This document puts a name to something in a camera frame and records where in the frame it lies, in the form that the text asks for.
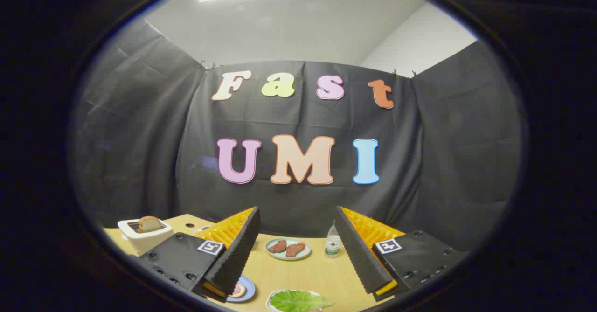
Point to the pink ham slice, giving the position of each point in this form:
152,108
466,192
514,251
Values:
237,289

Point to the brown meat patty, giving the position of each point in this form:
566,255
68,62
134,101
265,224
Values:
295,249
277,246

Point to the toast bread slice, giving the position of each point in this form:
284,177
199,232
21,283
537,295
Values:
149,224

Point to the white toaster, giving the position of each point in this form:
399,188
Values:
149,243

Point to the white bread slice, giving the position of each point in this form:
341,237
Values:
243,294

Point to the white plate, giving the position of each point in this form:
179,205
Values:
267,302

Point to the blue plate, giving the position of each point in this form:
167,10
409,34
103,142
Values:
250,286

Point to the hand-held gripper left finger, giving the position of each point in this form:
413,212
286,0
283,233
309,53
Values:
238,256

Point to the green lettuce leaf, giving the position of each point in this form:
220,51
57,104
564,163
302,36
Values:
298,301

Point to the clear plastic water bottle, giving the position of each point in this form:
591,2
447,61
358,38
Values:
332,245

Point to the pale green plate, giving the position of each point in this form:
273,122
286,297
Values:
290,240

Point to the black backdrop cloth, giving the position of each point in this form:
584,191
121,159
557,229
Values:
163,162

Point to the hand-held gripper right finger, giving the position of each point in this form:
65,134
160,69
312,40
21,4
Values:
359,256

